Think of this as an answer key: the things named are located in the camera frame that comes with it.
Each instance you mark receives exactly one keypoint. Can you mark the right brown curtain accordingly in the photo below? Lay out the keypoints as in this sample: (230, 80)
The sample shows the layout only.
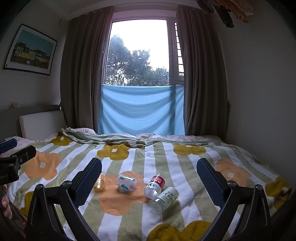
(206, 106)

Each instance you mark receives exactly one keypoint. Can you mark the brown curtain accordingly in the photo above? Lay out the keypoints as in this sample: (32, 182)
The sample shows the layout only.
(82, 68)
(206, 106)

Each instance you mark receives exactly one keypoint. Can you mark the hanging clothes at ceiling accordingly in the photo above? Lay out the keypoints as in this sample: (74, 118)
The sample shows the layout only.
(241, 9)

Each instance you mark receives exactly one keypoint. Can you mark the dark headboard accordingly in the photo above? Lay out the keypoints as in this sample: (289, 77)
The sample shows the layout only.
(10, 125)

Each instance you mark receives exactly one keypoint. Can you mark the left brown curtain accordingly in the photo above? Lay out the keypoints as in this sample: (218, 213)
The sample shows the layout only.
(82, 68)

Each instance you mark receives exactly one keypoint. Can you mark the white blue-label cup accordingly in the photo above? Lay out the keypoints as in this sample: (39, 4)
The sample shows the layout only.
(126, 183)

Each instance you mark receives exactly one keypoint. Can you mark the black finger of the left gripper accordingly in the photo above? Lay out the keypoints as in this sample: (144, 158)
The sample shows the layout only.
(9, 170)

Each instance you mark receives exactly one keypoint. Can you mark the framed town picture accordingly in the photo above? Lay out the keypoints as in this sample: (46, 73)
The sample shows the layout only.
(31, 51)

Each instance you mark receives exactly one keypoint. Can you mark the floral striped blanket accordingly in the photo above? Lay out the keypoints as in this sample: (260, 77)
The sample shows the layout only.
(116, 215)

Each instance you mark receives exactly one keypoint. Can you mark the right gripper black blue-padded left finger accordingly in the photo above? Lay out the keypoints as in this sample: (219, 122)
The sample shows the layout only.
(43, 222)

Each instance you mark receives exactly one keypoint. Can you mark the window with white frame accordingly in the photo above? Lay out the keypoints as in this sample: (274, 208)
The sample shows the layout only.
(143, 49)

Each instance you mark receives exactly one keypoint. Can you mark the white pillow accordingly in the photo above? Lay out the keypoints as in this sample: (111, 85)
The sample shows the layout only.
(39, 126)

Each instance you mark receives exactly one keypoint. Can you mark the person's left hand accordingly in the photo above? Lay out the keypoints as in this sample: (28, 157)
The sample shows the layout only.
(5, 203)

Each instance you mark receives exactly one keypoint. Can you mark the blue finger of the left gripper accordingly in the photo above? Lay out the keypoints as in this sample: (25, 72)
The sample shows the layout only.
(8, 145)

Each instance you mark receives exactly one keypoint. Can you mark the clear orange-label cup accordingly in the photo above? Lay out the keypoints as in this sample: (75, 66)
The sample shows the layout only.
(100, 183)

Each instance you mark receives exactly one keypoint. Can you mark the light blue hanging cloth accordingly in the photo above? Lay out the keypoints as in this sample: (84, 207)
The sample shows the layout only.
(142, 109)

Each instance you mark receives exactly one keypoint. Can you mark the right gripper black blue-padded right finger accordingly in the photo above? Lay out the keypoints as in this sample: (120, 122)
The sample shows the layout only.
(228, 195)

